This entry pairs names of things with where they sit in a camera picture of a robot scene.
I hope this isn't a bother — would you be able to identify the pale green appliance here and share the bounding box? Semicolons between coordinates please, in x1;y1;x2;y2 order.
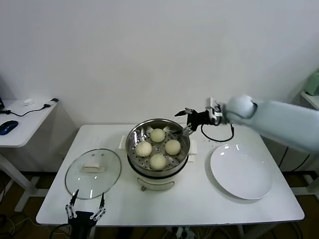
304;70;319;97

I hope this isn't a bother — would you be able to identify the white steamed baozi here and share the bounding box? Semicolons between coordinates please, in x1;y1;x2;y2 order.
149;153;167;171
136;141;153;157
150;128;165;143
165;139;181;155

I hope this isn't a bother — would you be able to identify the blue computer mouse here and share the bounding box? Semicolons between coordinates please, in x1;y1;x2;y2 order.
0;120;19;136

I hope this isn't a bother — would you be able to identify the white round plate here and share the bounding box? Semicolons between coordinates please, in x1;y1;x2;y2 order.
209;143;273;201

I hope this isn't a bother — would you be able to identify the thin black desk cable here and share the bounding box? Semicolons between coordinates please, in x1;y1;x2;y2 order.
0;104;52;117

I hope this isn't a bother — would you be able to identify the white side desk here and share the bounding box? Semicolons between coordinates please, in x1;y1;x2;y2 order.
0;99;57;212

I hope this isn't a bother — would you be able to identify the glass lid with cream handle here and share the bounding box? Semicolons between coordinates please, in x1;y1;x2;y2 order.
64;148;122;200

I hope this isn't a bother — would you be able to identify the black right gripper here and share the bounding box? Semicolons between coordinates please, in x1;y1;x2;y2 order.
174;107;211;136

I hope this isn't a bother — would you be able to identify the white power strip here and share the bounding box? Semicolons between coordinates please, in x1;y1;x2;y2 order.
174;227;197;239

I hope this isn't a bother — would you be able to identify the perforated steel steamer basket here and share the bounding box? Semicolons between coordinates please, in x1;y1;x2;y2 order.
125;119;191;178

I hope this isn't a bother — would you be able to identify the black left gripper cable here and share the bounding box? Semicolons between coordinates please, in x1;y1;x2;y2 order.
51;223;73;239

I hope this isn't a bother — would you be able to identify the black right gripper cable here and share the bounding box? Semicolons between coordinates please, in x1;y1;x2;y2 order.
200;121;235;142

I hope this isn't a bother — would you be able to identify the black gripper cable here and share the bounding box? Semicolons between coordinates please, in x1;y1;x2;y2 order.
200;121;235;142
51;223;73;239

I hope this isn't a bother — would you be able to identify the cream electric cooking pot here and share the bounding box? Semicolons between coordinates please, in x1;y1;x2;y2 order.
119;134;199;192

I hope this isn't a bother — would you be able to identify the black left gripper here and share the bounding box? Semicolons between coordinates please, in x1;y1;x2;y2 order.
65;189;107;239

